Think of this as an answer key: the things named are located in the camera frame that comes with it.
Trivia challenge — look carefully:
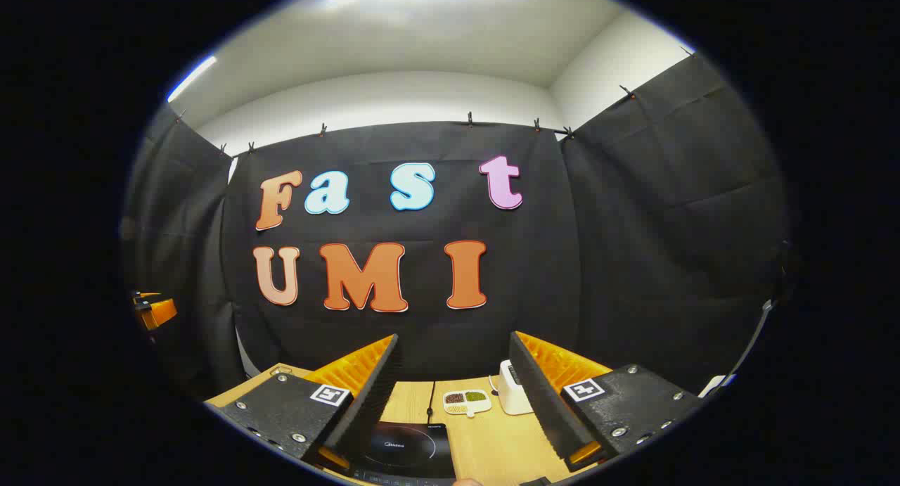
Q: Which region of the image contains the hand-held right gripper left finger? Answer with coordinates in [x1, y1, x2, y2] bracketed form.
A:
[204, 333, 406, 473]

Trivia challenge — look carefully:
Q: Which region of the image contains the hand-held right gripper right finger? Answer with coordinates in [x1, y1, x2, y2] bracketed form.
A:
[508, 331, 704, 473]

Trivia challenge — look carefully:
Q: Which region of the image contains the black induction cooktop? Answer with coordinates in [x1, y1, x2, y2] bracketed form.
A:
[348, 421, 458, 486]

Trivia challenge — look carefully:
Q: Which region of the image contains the white toaster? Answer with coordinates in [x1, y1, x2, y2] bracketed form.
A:
[498, 359, 535, 416]

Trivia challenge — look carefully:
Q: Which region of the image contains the white divided dish with beans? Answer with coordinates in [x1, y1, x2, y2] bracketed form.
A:
[442, 390, 493, 418]

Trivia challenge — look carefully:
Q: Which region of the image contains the black backdrop cloth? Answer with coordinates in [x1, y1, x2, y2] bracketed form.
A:
[120, 50, 792, 402]

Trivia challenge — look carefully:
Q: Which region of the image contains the white panel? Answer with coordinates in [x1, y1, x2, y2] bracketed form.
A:
[700, 373, 737, 399]

